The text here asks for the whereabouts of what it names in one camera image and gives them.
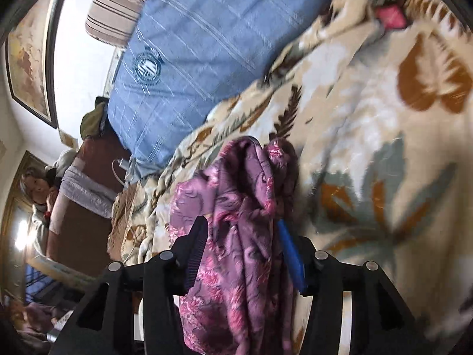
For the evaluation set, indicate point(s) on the small red jar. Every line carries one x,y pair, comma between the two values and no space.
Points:
390,16

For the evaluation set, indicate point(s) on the striped pillow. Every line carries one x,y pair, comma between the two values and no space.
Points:
114,14

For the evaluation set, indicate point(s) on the beige leaf print blanket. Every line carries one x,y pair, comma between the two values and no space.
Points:
369,118

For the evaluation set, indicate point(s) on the blue plaid quilt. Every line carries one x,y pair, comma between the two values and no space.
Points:
203,63

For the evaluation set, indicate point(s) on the framed wall picture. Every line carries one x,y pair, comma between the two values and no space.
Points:
29,63

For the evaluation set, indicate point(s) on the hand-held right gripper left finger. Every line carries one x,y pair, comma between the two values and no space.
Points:
194,259

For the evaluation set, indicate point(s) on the white lace cloth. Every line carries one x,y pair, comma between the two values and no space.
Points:
88,196

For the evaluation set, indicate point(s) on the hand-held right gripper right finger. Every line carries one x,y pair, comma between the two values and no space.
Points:
292,255

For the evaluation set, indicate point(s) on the gold framed panel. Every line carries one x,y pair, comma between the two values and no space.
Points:
14,229

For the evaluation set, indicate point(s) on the olive green cloth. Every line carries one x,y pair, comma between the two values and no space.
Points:
94,118

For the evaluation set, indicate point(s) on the purple floral shirt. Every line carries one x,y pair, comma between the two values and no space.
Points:
236,229

